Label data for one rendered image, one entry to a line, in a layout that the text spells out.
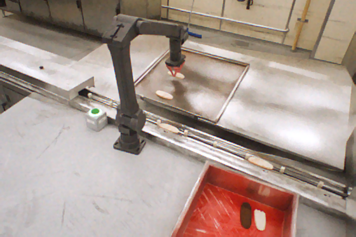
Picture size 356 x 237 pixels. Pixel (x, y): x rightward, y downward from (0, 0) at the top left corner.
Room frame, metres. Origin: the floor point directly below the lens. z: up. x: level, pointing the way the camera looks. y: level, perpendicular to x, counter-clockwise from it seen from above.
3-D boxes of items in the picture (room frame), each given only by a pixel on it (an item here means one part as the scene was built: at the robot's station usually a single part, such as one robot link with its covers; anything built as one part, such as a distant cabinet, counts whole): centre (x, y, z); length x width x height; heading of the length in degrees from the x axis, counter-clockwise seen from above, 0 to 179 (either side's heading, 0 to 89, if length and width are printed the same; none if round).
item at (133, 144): (0.82, 0.20, 0.86); 0.12 x 0.09 x 0.08; 75
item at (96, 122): (0.94, 0.37, 0.84); 0.08 x 0.08 x 0.11; 64
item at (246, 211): (0.52, -0.25, 0.83); 0.10 x 0.04 x 0.01; 170
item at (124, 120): (0.84, 0.20, 0.94); 0.09 x 0.05 x 0.10; 157
